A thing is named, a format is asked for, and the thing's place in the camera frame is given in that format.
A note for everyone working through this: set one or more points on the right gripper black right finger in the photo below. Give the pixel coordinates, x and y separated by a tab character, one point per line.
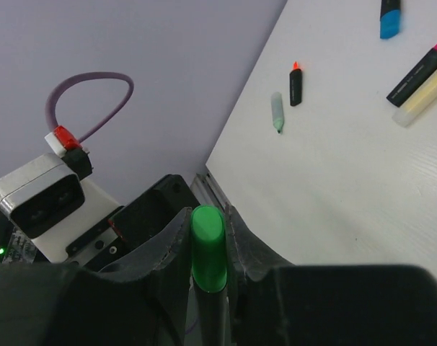
250	259

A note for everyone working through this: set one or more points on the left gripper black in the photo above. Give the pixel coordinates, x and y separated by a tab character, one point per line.
127	227

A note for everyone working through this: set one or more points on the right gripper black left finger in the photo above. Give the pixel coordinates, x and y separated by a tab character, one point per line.
166	257

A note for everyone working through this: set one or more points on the black highlighter green cap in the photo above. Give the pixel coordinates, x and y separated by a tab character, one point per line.
209	270

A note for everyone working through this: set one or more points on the pastel green highlighter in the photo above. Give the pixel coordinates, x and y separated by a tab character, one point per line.
276	103

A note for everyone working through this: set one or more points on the black highlighter orange tip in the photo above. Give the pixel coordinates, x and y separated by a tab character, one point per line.
295	85

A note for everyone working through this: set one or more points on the black highlighter blue cap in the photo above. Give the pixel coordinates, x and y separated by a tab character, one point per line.
390	18

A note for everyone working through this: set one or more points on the pale yellow highlighter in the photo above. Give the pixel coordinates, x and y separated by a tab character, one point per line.
417	103

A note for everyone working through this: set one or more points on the black highlighter pink cap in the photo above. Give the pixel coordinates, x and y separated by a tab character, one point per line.
423	69

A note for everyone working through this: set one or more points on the aluminium front rail frame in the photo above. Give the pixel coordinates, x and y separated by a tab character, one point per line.
208	192

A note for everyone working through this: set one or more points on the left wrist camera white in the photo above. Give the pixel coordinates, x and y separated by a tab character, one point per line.
55	204

